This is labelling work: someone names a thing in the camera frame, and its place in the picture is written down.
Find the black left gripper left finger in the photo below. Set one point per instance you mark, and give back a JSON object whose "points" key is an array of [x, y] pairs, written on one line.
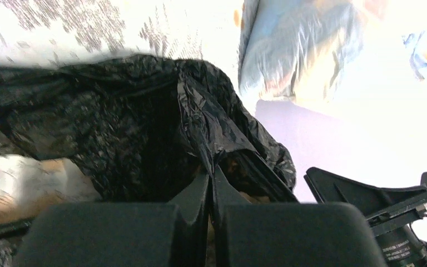
{"points": [[121, 234]]}

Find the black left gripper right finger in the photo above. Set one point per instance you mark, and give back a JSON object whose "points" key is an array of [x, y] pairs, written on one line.
{"points": [[287, 233]]}

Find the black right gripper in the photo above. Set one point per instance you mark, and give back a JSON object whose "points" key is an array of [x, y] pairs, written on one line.
{"points": [[388, 211]]}

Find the black trash bag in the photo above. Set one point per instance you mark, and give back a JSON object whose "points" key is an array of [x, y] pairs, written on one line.
{"points": [[141, 128]]}

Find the large translucent plastic bag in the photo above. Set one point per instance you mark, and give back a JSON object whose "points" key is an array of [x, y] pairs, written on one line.
{"points": [[316, 52]]}

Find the floral patterned table mat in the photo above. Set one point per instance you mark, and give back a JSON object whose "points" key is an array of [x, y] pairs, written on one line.
{"points": [[53, 34]]}

